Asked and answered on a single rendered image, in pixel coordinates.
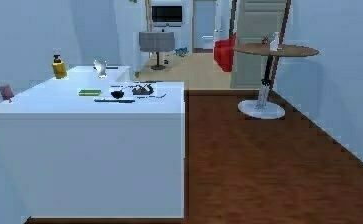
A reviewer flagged black knife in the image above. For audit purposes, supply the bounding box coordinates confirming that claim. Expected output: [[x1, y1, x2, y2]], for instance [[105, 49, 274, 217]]
[[93, 98, 136, 104]]

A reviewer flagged white toilet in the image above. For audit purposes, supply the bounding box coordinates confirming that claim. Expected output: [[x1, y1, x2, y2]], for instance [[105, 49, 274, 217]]
[[201, 34, 215, 50]]

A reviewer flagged silver sink faucet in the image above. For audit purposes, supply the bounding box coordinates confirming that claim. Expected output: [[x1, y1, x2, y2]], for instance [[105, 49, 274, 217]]
[[93, 59, 109, 79]]

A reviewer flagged green sponge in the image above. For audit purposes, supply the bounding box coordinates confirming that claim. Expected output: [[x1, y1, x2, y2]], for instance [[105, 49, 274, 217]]
[[78, 88, 102, 97]]

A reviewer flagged black television set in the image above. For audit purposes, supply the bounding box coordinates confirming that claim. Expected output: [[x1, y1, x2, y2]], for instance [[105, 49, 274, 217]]
[[151, 5, 184, 24]]

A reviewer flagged white kitchen counter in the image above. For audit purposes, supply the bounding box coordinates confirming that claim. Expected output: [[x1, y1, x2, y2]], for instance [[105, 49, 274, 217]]
[[0, 65, 186, 220]]

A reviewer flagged grey-green room door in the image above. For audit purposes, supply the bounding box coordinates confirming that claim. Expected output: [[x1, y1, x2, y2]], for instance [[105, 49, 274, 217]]
[[230, 0, 289, 90]]

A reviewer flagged white spray bottle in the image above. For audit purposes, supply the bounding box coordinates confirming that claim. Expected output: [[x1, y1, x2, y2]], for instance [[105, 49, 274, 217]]
[[269, 31, 281, 52]]

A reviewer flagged yellow soap bottle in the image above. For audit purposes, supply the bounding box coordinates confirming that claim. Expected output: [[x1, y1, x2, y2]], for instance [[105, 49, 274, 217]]
[[51, 54, 68, 80]]

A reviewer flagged pink cloth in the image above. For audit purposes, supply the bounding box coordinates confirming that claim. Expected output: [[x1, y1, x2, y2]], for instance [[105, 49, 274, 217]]
[[0, 83, 15, 103]]

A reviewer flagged round brown pedestal table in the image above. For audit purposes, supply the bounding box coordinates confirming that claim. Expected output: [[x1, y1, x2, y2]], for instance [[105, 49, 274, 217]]
[[233, 43, 320, 120]]

